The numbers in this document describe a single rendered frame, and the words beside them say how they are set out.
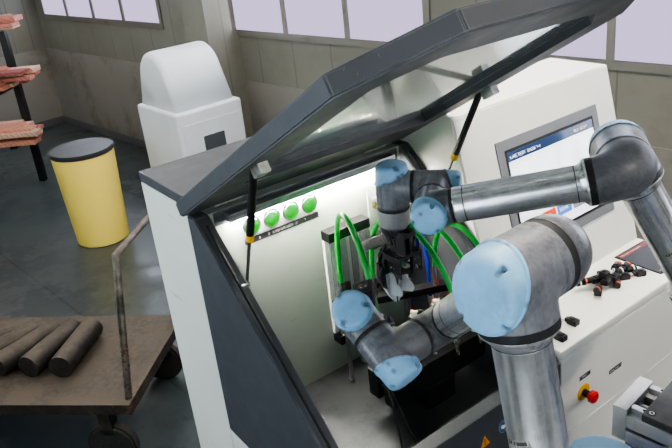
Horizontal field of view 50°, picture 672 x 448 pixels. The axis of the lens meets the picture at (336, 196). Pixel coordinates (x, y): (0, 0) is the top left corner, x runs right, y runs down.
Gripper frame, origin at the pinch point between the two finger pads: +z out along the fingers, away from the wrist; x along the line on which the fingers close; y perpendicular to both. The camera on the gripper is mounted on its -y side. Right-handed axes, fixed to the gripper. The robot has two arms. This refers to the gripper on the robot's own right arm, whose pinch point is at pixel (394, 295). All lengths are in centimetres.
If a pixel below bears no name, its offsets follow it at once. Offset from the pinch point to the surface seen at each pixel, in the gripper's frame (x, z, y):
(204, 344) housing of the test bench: -35, 17, -41
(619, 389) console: 63, 50, 23
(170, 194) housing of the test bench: -35, -27, -43
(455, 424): -1.5, 26.0, 20.8
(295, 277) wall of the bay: -9.1, 3.0, -30.9
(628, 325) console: 66, 29, 23
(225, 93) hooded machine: 132, 29, -336
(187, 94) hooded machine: 103, 23, -336
